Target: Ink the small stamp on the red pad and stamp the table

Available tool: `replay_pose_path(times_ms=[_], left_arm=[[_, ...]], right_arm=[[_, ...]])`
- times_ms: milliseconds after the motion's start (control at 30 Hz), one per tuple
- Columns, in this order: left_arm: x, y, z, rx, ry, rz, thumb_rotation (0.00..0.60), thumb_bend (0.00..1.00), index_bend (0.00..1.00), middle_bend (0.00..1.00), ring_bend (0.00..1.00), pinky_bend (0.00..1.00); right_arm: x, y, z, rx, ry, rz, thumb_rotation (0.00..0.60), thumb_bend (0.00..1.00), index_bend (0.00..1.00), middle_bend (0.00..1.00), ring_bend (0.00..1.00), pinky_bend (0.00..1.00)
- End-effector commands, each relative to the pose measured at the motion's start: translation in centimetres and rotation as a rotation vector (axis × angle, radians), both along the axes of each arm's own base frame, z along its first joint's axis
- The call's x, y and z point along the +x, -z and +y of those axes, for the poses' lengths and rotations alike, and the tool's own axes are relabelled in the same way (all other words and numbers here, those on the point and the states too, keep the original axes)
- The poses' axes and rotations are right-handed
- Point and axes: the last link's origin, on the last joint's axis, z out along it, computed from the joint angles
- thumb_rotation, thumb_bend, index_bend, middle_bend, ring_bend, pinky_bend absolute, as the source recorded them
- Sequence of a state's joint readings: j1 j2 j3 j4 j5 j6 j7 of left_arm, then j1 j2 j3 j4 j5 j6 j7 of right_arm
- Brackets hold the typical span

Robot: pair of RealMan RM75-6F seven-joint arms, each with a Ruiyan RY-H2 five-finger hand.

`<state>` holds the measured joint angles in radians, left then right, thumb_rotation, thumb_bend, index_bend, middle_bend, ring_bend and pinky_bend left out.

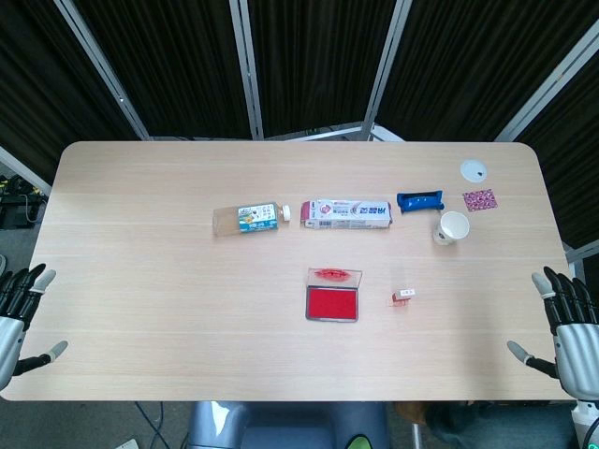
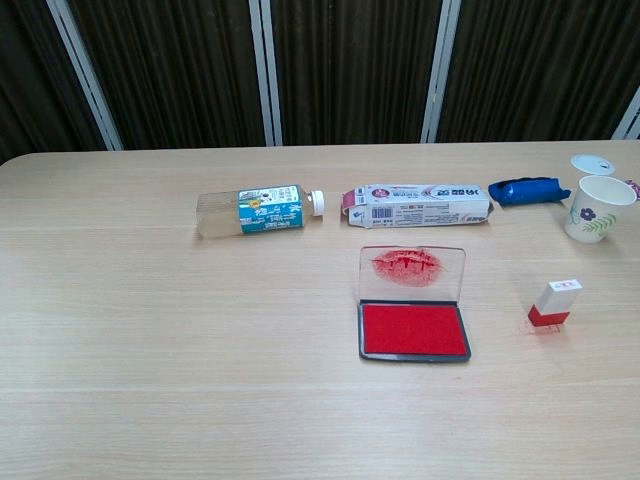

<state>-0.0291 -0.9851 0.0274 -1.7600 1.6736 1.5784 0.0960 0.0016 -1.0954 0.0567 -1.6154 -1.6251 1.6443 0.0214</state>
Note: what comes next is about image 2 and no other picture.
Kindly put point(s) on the red white stamp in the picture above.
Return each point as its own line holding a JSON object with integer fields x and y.
{"x": 552, "y": 302}

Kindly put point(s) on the red clear plastic box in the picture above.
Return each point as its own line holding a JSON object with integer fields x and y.
{"x": 412, "y": 330}

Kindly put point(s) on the clear plastic bottle teal label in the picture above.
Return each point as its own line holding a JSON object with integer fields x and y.
{"x": 270, "y": 210}

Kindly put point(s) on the white and pink carton box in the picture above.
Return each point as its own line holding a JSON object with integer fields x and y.
{"x": 425, "y": 205}

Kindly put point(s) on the black fabric screen panel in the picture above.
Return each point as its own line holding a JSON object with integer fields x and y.
{"x": 540, "y": 65}
{"x": 175, "y": 75}
{"x": 355, "y": 75}
{"x": 30, "y": 75}

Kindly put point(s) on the blue plastic package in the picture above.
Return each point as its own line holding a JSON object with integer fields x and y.
{"x": 525, "y": 192}

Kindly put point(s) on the floral paper cup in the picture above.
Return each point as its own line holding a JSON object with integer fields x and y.
{"x": 590, "y": 215}

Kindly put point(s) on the white round cup lid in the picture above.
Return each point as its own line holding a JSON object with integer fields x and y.
{"x": 590, "y": 164}

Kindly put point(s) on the pink patterned packet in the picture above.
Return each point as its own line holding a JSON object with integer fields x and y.
{"x": 636, "y": 187}

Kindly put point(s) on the grey metal screen post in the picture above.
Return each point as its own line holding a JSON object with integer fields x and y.
{"x": 85, "y": 75}
{"x": 629, "y": 120}
{"x": 440, "y": 75}
{"x": 267, "y": 75}

